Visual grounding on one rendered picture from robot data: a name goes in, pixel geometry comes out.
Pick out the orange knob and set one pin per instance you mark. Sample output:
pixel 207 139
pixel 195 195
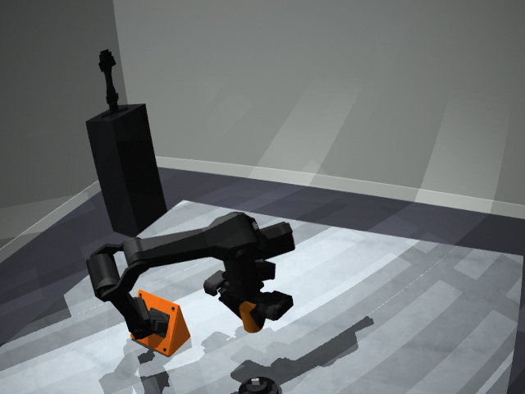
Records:
pixel 249 325

